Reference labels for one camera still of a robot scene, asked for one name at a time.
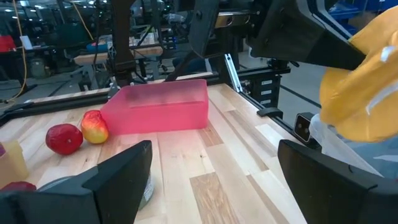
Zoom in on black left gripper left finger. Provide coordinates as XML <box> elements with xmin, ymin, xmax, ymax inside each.
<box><xmin>82</xmin><ymin>139</ymin><xmax>153</xmax><ymax>224</ymax></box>

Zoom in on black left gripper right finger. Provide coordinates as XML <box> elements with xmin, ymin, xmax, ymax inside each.
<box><xmin>277</xmin><ymin>139</ymin><xmax>379</xmax><ymax>224</ymax></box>

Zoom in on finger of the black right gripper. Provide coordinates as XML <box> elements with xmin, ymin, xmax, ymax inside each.
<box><xmin>248</xmin><ymin>0</ymin><xmax>367</xmax><ymax>72</ymax></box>

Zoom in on clear plastic container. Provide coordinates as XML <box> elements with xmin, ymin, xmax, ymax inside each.
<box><xmin>309</xmin><ymin>113</ymin><xmax>398</xmax><ymax>180</ymax></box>

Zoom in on red yellow mango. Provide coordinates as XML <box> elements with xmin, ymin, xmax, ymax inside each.
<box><xmin>80</xmin><ymin>110</ymin><xmax>109</xmax><ymax>145</ymax></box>

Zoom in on red apple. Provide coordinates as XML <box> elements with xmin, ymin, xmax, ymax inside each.
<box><xmin>45</xmin><ymin>123</ymin><xmax>84</xmax><ymax>156</ymax></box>

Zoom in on yellow pear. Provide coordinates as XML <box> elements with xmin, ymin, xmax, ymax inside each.
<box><xmin>319</xmin><ymin>5</ymin><xmax>398</xmax><ymax>144</ymax></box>

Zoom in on small dark red fruit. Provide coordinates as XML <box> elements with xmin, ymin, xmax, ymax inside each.
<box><xmin>0</xmin><ymin>181</ymin><xmax>37</xmax><ymax>192</ymax></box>

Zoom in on blue storage bins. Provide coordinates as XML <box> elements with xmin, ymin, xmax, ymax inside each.
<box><xmin>328</xmin><ymin>0</ymin><xmax>398</xmax><ymax>35</ymax></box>

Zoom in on black controller box stack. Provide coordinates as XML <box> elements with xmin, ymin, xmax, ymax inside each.
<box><xmin>248</xmin><ymin>67</ymin><xmax>292</xmax><ymax>108</ymax></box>

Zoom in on pink translucent plastic bin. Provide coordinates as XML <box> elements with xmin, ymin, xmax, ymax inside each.
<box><xmin>99</xmin><ymin>78</ymin><xmax>210</xmax><ymax>136</ymax></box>

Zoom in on wooden workbench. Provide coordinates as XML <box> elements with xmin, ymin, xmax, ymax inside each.
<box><xmin>73</xmin><ymin>45</ymin><xmax>165</xmax><ymax>67</ymax></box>

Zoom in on yellow translucent plastic bin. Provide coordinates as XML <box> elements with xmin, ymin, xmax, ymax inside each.
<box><xmin>0</xmin><ymin>139</ymin><xmax>30</xmax><ymax>189</ymax></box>

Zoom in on teal box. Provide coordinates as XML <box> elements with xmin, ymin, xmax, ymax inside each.
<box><xmin>86</xmin><ymin>42</ymin><xmax>108</xmax><ymax>54</ymax></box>

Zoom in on white paper sign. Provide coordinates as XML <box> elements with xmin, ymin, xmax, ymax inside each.
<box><xmin>20</xmin><ymin>35</ymin><xmax>34</xmax><ymax>50</ymax></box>

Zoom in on red box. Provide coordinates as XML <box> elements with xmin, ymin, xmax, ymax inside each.
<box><xmin>0</xmin><ymin>34</ymin><xmax>17</xmax><ymax>53</ymax></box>

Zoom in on small black table camera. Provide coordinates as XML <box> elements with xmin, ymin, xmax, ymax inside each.
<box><xmin>294</xmin><ymin>112</ymin><xmax>313</xmax><ymax>143</ymax></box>

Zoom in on black arched frame handle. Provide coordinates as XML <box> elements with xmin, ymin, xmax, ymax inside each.
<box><xmin>257</xmin><ymin>107</ymin><xmax>284</xmax><ymax>118</ymax></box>

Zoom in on black metal rig frame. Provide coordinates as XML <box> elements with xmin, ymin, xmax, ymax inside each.
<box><xmin>0</xmin><ymin>0</ymin><xmax>321</xmax><ymax>150</ymax></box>

